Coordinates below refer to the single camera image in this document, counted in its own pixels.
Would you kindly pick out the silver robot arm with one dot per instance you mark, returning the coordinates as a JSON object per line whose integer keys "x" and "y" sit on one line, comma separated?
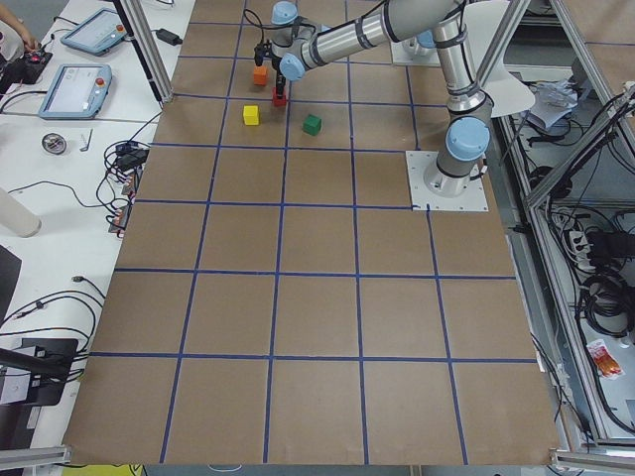
{"x": 299, "y": 45}

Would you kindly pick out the red snack packet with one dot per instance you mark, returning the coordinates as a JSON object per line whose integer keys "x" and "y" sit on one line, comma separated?
{"x": 605, "y": 363}

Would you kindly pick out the hex key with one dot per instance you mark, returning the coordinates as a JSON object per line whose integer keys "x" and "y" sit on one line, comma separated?
{"x": 86, "y": 141}

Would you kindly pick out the green wooden block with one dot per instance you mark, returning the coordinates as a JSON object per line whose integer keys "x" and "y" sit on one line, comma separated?
{"x": 312, "y": 124}

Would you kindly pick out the blue teach pendant far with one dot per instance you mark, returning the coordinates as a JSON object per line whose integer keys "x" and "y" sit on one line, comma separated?
{"x": 98, "y": 34}

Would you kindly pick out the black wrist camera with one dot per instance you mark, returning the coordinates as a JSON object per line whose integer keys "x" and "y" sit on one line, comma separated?
{"x": 262, "y": 51}

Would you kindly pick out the blue teach pendant near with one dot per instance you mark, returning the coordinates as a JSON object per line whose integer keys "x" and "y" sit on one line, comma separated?
{"x": 77, "y": 92}

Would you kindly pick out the black power adapter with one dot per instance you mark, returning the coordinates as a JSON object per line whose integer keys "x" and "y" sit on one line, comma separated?
{"x": 169, "y": 37}

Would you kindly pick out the aluminium frame post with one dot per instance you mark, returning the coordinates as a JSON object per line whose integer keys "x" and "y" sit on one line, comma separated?
{"x": 137, "y": 27}

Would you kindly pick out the yellow wooden block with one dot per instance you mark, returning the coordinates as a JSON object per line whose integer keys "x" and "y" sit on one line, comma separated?
{"x": 251, "y": 115}

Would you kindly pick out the black power brick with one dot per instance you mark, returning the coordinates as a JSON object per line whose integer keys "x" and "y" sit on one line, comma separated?
{"x": 130, "y": 155}

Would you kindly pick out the orange wooden block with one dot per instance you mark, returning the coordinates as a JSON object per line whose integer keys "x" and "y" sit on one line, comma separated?
{"x": 260, "y": 75}

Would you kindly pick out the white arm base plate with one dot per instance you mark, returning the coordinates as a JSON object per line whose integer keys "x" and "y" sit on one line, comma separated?
{"x": 430, "y": 190}

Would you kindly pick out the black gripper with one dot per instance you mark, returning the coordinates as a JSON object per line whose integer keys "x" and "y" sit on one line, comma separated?
{"x": 279, "y": 80}

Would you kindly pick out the red wooden block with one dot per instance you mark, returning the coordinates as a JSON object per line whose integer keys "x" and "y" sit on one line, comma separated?
{"x": 279, "y": 97}

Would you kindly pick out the blue teach pendant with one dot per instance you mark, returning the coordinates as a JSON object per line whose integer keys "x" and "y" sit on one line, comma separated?
{"x": 98, "y": 34}
{"x": 77, "y": 92}

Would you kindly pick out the white power strip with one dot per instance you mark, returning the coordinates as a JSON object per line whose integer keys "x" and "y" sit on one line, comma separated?
{"x": 579, "y": 250}

